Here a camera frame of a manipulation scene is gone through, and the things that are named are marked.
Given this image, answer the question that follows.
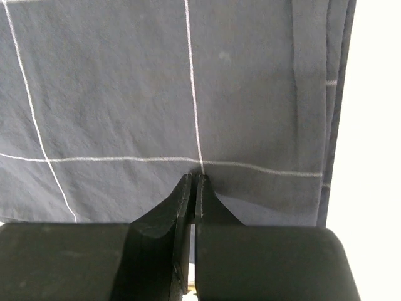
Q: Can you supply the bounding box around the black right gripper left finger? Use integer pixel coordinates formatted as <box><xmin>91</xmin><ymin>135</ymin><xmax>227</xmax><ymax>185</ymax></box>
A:
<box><xmin>1</xmin><ymin>174</ymin><xmax>193</xmax><ymax>300</ymax></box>

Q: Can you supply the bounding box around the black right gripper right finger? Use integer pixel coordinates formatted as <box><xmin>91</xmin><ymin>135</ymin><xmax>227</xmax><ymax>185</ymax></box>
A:
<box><xmin>195</xmin><ymin>176</ymin><xmax>360</xmax><ymax>301</ymax></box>

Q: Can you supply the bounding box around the dark checked cloth placemat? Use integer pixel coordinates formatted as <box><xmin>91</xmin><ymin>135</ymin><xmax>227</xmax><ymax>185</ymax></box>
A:
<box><xmin>1</xmin><ymin>1</ymin><xmax>356</xmax><ymax>226</ymax></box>

